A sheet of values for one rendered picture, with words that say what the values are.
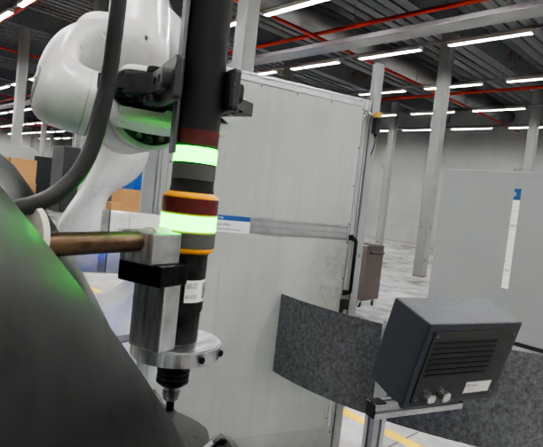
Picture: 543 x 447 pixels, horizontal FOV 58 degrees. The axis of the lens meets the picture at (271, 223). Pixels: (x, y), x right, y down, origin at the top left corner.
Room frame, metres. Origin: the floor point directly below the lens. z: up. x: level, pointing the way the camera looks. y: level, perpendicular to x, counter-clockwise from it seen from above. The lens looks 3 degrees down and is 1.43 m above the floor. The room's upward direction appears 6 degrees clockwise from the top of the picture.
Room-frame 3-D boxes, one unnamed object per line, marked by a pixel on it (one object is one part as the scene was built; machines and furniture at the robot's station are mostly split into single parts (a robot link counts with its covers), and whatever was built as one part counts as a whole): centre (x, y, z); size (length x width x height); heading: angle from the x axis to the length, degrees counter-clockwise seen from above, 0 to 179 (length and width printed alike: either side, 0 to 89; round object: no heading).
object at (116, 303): (0.95, 0.26, 1.25); 0.19 x 0.12 x 0.24; 109
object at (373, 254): (7.28, -1.32, 0.45); 0.68 x 0.47 x 0.90; 47
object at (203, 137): (0.38, 0.06, 1.47); 0.03 x 0.03 x 0.01
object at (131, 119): (0.48, 0.12, 1.51); 0.11 x 0.10 x 0.07; 27
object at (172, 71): (0.38, 0.10, 1.51); 0.07 x 0.03 x 0.03; 27
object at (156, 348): (0.38, 0.07, 1.35); 0.09 x 0.07 x 0.10; 152
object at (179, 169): (0.38, 0.06, 1.44); 0.03 x 0.03 x 0.01
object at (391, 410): (0.99, -0.34, 1.04); 0.24 x 0.03 x 0.03; 117
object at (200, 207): (0.38, 0.06, 1.41); 0.04 x 0.04 x 0.01
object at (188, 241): (0.38, 0.06, 1.39); 0.04 x 0.04 x 0.01
